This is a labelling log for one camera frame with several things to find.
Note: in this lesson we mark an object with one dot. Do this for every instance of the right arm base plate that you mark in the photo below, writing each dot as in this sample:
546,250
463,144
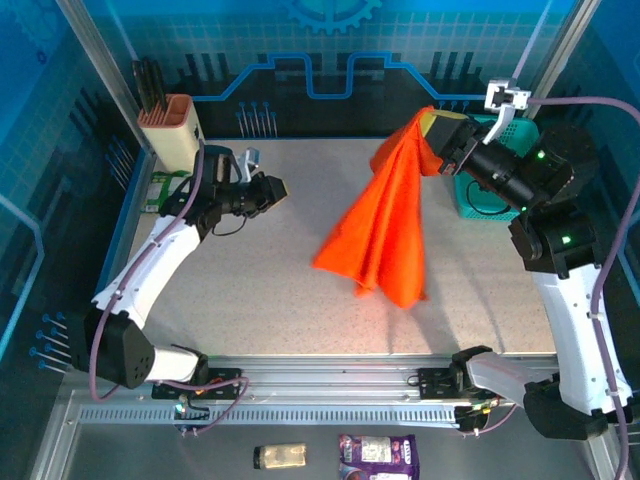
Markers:
432,382

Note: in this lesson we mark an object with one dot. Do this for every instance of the aluminium upright post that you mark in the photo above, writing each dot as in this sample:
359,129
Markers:
102,60
560,45

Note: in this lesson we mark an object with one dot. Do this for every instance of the clear plastic jar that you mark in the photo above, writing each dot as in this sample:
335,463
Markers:
280,456

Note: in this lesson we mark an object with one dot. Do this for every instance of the green snack bag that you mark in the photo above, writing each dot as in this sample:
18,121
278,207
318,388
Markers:
160,192

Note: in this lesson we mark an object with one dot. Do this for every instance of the orange t-shirt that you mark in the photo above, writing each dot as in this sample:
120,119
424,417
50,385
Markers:
385,235

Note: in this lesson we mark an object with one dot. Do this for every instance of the teal plastic basket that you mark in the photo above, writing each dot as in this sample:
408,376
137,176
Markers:
515,130

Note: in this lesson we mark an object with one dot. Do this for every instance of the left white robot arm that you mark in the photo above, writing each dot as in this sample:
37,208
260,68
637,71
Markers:
160,255

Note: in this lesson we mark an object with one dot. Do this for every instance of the purple snack bag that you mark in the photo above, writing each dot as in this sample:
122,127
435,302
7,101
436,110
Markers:
377,455

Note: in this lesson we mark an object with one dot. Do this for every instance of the aluminium frame rail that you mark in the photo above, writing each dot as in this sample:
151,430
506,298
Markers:
325,380

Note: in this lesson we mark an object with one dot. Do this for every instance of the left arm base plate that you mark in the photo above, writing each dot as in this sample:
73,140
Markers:
225,378

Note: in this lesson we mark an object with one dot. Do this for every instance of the cream knife block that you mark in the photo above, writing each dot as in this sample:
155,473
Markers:
172,137

